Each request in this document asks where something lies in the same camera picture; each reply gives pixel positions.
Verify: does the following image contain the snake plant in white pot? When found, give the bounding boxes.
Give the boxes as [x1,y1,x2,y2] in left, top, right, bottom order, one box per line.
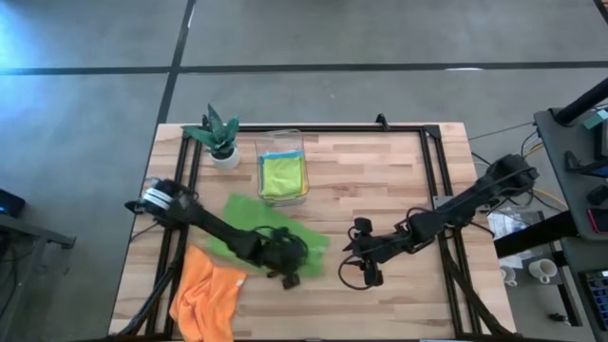
[181,103,242,172]

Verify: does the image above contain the teal microfiber towel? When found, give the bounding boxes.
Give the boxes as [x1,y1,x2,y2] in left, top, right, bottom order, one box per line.
[257,149,306,162]

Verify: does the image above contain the phone with red case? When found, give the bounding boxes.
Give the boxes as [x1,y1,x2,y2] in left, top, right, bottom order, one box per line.
[586,207,608,235]

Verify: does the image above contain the black round pole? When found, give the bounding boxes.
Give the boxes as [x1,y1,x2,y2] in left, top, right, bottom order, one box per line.
[554,78,608,125]

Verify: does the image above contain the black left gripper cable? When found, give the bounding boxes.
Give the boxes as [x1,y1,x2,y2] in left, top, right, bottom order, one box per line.
[254,225,292,238]

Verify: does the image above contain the white papers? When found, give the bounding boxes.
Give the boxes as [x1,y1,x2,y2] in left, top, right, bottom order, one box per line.
[486,211,542,270]

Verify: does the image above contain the white ceramic mug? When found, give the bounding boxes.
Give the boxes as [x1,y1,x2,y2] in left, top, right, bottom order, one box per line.
[527,257,559,285]
[499,264,520,287]

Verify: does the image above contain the backlit black keyboard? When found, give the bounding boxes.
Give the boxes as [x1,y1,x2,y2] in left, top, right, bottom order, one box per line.
[583,269,608,330]

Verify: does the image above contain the yellow cable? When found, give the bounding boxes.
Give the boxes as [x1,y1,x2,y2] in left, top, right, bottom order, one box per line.
[531,187,570,210]

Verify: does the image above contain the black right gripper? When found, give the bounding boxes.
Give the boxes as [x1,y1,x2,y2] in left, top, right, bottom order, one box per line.
[342,216,418,270]

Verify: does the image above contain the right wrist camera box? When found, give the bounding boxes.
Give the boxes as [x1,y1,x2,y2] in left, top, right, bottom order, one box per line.
[362,267,385,289]

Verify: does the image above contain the black device box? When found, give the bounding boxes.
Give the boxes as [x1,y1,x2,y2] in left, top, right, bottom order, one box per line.
[0,188,27,219]

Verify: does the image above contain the black aluminium table frame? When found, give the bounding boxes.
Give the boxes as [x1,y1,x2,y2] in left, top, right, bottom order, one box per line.
[107,112,519,342]

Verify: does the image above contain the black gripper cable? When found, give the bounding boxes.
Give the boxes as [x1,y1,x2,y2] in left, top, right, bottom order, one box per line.
[254,225,292,238]
[337,257,368,292]

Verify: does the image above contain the clear plastic bin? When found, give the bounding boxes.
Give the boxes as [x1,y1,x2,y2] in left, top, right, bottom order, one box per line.
[254,127,312,208]

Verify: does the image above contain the small teal box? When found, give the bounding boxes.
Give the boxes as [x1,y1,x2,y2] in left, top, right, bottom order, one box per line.
[581,108,608,130]

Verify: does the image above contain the black computer mouse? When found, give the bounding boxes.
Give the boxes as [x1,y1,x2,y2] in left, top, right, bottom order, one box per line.
[586,184,608,206]

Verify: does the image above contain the dark grey side desk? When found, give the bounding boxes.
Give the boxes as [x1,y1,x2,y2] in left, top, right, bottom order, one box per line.
[534,106,608,342]

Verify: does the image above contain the dark metal cart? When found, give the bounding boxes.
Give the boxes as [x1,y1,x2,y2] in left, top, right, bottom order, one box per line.
[0,208,77,342]

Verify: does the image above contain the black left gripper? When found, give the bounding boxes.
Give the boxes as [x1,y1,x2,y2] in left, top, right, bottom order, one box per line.
[258,230,311,276]

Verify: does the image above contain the orange microfiber towel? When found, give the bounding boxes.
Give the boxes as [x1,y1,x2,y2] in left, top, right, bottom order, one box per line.
[168,244,249,342]

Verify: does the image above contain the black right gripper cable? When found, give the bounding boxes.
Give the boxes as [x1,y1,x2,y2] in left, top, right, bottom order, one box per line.
[337,257,368,292]

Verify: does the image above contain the green microfiber towel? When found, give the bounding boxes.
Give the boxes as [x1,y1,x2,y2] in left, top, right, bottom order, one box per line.
[258,154,308,200]
[204,192,333,280]

